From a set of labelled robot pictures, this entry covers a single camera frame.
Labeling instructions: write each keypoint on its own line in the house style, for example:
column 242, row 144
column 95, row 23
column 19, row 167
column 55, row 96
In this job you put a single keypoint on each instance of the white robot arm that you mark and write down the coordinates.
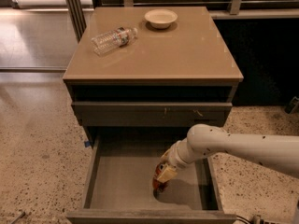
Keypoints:
column 276, row 152

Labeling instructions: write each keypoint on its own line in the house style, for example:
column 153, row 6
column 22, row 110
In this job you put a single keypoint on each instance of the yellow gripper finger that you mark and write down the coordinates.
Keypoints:
column 165, row 173
column 164, row 157

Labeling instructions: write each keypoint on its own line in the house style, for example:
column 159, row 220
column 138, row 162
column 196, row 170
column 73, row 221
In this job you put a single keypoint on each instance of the grey drawer cabinet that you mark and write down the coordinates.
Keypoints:
column 188, row 62

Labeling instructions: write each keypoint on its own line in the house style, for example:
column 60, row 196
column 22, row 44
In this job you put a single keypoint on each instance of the closed grey top drawer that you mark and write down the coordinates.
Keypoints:
column 150, row 114

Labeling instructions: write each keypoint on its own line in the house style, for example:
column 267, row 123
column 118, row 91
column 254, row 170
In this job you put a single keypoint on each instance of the orange soda can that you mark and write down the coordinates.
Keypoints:
column 157, row 186

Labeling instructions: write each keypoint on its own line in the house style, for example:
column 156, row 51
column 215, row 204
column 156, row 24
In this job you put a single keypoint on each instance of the white bowl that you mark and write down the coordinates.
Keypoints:
column 160, row 18

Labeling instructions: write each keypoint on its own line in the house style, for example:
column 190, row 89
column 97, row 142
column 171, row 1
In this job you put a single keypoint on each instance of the grey floor object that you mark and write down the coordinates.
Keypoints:
column 21, row 215

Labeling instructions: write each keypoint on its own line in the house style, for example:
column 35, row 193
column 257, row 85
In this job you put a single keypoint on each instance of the blue tape piece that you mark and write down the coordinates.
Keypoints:
column 87, row 144

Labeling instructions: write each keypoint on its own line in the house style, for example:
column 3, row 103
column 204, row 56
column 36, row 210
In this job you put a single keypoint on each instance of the open grey middle drawer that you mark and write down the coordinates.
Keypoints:
column 118, row 189

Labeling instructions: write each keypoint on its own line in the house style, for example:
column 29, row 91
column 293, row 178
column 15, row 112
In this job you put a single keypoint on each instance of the dark box on floor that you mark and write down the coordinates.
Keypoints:
column 292, row 106

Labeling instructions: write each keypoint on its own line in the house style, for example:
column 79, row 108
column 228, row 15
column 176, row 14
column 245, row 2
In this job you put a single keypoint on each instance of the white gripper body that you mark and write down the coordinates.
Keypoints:
column 173, row 158

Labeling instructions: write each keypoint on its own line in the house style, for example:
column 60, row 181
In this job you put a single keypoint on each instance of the clear plastic water bottle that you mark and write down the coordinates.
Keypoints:
column 111, row 40

